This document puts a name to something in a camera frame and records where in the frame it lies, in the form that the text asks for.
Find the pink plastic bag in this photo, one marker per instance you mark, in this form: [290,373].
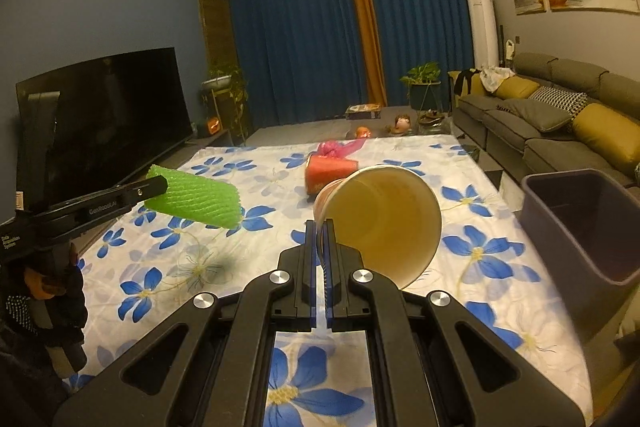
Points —
[335,149]

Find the black and white patterned cushion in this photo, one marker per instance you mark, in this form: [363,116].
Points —
[560,99]

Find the paper cup with orange print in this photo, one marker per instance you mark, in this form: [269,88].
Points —
[385,227]

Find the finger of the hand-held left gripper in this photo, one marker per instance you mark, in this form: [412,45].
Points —
[147,189]

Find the black television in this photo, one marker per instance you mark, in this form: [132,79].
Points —
[115,127]

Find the small doll toy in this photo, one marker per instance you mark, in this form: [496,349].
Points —
[402,123]

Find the person's left hand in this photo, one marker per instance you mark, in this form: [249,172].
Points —
[45,284]

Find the floral printed blanket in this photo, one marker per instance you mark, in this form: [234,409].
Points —
[200,307]

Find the blue curtain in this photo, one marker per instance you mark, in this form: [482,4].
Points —
[425,22]
[295,42]

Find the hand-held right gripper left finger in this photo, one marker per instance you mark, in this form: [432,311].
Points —
[314,257]

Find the orange curtain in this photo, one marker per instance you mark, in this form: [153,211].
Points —
[367,32]

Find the green foam net sleeve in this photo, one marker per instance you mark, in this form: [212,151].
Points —
[200,199]

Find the grey trash bin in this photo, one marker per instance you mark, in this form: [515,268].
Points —
[565,247]

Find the white cloth on sofa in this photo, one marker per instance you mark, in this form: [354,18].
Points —
[495,77]

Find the small yellow cushion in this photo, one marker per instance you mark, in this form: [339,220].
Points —
[517,88]

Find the trailing plant on stand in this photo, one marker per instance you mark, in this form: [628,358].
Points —
[232,92]

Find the white standing air conditioner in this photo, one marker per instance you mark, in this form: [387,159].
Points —
[482,27]

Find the flat box on stool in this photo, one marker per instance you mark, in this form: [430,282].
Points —
[363,111]

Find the red snack container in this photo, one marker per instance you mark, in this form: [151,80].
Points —
[325,174]

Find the large yellow cushion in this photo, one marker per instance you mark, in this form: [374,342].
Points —
[607,137]

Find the grey cushion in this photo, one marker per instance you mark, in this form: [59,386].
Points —
[537,114]

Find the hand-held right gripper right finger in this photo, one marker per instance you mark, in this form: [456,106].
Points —
[327,267]

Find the potted plant in dark pot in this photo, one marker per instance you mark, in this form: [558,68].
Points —
[424,82]

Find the wooden door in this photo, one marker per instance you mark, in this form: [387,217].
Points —
[215,37]

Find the small orange device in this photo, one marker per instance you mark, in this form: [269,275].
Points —
[212,125]

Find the grey sofa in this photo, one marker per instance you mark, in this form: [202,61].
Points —
[580,142]

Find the bag of orange fruit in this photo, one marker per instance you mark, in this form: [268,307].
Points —
[363,132]

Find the dark tea set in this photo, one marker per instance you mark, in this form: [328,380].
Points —
[432,119]

